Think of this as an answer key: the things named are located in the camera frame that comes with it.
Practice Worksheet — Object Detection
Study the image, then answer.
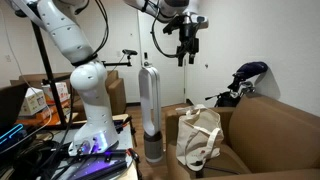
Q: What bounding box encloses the white bladeless tower fan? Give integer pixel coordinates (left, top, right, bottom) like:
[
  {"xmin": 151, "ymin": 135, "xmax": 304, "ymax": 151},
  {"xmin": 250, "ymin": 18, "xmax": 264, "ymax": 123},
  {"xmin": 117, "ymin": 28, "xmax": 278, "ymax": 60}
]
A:
[{"xmin": 138, "ymin": 65, "xmax": 165, "ymax": 164}]

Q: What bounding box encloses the white cardboard box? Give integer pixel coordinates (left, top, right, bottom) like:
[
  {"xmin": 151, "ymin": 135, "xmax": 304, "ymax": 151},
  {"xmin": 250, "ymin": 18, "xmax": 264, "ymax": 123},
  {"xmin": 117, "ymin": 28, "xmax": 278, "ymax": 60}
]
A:
[{"xmin": 17, "ymin": 87, "xmax": 48, "ymax": 117}]

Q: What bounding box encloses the black camera on boom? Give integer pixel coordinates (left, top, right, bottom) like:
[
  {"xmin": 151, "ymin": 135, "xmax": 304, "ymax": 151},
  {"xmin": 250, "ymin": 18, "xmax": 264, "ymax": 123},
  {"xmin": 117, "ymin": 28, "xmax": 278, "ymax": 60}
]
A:
[{"xmin": 101, "ymin": 48, "xmax": 139, "ymax": 68}]

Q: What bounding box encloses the white canvas tote bag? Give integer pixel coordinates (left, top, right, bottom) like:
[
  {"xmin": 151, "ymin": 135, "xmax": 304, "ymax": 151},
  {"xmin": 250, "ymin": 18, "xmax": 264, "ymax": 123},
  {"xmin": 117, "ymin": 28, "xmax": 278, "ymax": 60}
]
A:
[{"xmin": 175, "ymin": 103, "xmax": 225, "ymax": 172}]

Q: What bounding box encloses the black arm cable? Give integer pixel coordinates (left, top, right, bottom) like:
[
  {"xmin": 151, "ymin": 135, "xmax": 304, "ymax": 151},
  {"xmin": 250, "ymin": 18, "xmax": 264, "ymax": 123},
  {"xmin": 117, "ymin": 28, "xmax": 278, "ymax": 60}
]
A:
[{"xmin": 73, "ymin": 0, "xmax": 111, "ymax": 65}]

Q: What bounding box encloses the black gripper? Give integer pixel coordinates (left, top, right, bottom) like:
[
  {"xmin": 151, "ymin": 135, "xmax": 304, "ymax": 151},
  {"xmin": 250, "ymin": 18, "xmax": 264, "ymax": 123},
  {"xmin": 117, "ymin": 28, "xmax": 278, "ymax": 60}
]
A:
[{"xmin": 177, "ymin": 14, "xmax": 201, "ymax": 68}]

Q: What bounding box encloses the white door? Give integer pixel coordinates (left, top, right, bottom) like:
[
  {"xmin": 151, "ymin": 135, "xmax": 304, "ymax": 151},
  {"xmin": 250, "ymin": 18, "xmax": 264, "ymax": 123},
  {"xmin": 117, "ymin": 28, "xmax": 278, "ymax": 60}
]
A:
[{"xmin": 137, "ymin": 9, "xmax": 187, "ymax": 105}]

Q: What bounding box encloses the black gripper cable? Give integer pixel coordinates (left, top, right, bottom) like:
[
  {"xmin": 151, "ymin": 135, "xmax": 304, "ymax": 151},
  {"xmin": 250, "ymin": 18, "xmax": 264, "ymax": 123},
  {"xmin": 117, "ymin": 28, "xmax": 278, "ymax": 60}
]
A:
[{"xmin": 149, "ymin": 12, "xmax": 182, "ymax": 60}]

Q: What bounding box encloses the black tripod stand pole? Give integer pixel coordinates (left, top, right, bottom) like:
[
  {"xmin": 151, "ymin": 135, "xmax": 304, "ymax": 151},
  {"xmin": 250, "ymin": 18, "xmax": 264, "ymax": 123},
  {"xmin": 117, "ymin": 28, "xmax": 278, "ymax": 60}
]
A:
[{"xmin": 30, "ymin": 20, "xmax": 69, "ymax": 130}]

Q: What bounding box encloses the white and red box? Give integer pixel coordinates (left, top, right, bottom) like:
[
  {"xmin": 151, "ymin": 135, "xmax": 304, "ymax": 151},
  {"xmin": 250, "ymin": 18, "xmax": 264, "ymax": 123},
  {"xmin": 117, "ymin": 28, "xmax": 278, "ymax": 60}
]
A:
[{"xmin": 41, "ymin": 81, "xmax": 70, "ymax": 105}]

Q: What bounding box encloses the black golf bag with clubs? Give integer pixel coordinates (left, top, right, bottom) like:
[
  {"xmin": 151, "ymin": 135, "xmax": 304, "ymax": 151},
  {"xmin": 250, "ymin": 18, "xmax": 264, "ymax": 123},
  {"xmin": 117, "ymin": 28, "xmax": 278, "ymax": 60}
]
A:
[{"xmin": 204, "ymin": 61, "xmax": 270, "ymax": 109}]

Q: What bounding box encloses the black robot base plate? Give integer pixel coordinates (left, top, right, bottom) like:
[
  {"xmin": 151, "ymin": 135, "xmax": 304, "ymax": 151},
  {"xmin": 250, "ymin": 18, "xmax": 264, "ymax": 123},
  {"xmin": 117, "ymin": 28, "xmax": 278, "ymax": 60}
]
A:
[{"xmin": 58, "ymin": 149, "xmax": 135, "ymax": 180}]

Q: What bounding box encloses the brown leather sofa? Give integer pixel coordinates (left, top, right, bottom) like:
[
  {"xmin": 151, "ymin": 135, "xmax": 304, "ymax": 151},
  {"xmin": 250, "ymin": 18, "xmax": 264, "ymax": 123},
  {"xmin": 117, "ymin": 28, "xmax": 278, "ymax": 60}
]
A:
[{"xmin": 165, "ymin": 94, "xmax": 320, "ymax": 180}]

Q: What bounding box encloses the black laptop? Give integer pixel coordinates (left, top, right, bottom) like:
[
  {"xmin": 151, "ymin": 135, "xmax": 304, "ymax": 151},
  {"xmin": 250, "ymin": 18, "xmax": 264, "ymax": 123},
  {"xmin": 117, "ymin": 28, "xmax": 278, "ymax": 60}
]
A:
[{"xmin": 0, "ymin": 82, "xmax": 30, "ymax": 135}]

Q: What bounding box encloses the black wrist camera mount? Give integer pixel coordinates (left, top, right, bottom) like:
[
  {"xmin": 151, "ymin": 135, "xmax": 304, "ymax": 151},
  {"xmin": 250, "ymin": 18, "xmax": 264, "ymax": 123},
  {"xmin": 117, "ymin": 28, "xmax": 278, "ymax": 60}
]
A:
[{"xmin": 162, "ymin": 15, "xmax": 183, "ymax": 36}]

